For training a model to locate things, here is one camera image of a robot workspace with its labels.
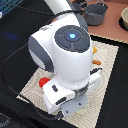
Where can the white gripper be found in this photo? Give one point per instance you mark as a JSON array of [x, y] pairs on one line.
[[67, 101]]

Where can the red toy tomato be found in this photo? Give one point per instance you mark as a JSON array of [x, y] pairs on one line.
[[43, 81]]

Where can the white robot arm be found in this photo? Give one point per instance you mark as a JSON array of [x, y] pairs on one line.
[[64, 47]]

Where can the right grey toy pot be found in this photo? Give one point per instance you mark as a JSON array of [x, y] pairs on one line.
[[95, 13]]

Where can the grey toy pot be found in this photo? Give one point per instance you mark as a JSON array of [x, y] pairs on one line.
[[95, 13], [79, 4]]

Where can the left grey toy pot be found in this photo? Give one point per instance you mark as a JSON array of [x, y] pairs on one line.
[[79, 4]]

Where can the beige bowl at edge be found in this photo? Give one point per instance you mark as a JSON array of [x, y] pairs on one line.
[[124, 16]]

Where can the knife with wooden handle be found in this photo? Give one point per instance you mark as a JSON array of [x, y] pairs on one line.
[[96, 62]]

